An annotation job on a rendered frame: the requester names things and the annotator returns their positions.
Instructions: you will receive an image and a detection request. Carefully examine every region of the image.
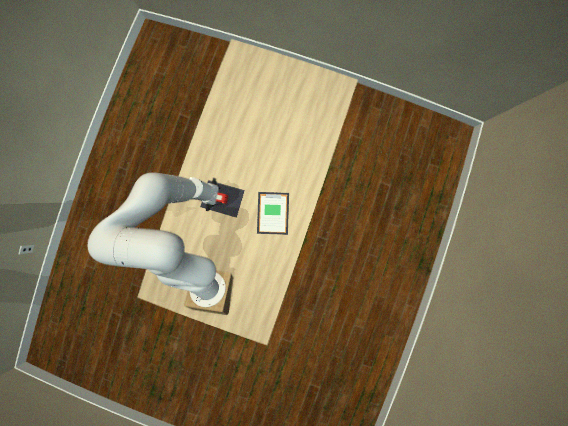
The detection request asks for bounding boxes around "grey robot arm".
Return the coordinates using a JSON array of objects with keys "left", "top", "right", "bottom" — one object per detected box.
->
[{"left": 88, "top": 173, "right": 226, "bottom": 307}]

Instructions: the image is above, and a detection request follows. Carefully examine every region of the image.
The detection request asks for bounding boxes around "red self-inking stamp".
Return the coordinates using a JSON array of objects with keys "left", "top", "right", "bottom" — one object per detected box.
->
[{"left": 216, "top": 193, "right": 229, "bottom": 204}]

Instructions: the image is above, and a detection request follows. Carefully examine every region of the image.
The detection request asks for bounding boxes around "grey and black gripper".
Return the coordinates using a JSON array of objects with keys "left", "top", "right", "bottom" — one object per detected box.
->
[{"left": 203, "top": 178, "right": 220, "bottom": 211}]

